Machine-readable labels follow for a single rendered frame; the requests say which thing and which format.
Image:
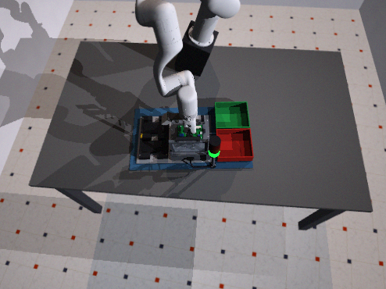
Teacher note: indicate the green circuit board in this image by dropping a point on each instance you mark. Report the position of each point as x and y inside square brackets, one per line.
[198, 133]

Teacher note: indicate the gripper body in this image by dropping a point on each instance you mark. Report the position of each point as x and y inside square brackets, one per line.
[189, 125]

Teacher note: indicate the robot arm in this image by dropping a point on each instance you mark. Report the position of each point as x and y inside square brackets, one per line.
[161, 15]

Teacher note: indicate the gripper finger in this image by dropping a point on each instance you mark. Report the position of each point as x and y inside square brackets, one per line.
[189, 134]

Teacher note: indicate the red open-top bin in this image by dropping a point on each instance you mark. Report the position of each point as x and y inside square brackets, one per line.
[236, 145]

